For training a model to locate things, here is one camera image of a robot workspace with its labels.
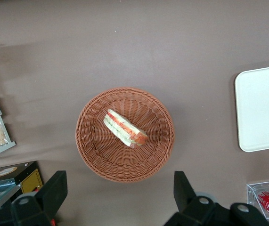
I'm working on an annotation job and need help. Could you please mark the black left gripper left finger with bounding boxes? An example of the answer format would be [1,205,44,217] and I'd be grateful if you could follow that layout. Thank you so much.
[10,170,68,226]

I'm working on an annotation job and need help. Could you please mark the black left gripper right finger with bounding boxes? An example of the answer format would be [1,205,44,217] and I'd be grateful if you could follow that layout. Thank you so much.
[163,170,231,226]

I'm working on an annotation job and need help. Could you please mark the clear acrylic can box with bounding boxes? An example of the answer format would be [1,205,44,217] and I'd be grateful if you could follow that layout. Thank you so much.
[246,179,269,226]

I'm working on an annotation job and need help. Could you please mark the grey wire display rack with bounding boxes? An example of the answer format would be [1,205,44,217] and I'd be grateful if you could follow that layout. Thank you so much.
[0,73,16,162]

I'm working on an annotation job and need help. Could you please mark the brown round wicker basket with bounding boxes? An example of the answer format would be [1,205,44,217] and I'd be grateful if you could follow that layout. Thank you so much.
[75,87,175,184]

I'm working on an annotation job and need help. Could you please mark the triangular sandwich with tomato filling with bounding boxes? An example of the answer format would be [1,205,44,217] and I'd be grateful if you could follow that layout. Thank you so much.
[103,108,148,148]

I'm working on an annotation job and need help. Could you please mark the black machine with yellow label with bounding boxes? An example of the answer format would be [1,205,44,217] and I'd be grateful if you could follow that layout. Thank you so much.
[0,161,44,211]

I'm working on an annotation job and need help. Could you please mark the cream plastic tray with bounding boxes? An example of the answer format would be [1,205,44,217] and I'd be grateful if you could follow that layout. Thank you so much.
[234,64,269,153]

